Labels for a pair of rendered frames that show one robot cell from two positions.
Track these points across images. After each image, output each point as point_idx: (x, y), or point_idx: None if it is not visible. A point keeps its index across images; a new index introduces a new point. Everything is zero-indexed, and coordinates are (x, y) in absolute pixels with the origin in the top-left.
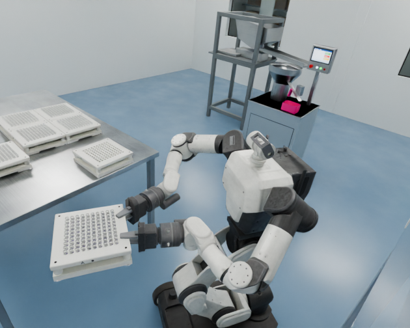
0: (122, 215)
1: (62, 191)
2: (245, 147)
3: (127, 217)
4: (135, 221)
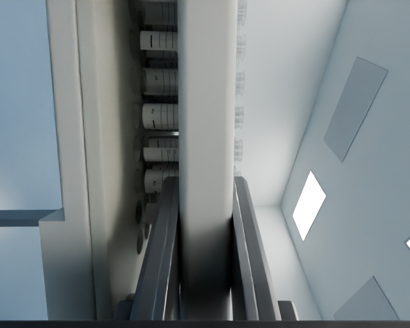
0: (252, 203)
1: None
2: None
3: (173, 271)
4: (32, 322)
